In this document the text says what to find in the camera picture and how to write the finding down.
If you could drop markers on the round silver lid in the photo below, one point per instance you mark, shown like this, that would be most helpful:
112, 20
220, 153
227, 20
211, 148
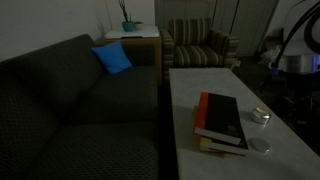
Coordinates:
260, 145

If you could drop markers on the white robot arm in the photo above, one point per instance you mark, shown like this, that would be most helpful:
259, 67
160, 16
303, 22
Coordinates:
300, 50

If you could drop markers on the silver candle container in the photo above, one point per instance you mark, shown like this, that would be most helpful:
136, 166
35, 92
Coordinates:
261, 115

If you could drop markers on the wooden side cabinet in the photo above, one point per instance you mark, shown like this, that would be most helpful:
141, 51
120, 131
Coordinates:
145, 52

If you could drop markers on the striped armchair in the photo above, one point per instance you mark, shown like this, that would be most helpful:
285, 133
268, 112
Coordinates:
192, 43

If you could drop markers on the blue cushion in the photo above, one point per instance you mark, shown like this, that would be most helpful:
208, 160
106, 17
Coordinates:
112, 57

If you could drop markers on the top black orange-spined book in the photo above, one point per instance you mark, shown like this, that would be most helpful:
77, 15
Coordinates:
218, 118

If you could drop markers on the small white plant pot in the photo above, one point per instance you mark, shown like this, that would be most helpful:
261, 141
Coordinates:
138, 25

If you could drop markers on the middle black book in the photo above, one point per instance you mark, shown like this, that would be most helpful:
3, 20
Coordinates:
218, 145

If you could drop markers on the teal plant pot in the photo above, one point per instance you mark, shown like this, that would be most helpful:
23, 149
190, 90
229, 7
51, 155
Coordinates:
128, 26

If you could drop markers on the dark grey sofa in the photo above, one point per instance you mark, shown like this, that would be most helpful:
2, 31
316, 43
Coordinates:
64, 117

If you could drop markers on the grey coffee table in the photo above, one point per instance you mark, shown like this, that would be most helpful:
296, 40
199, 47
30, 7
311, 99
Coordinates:
289, 157

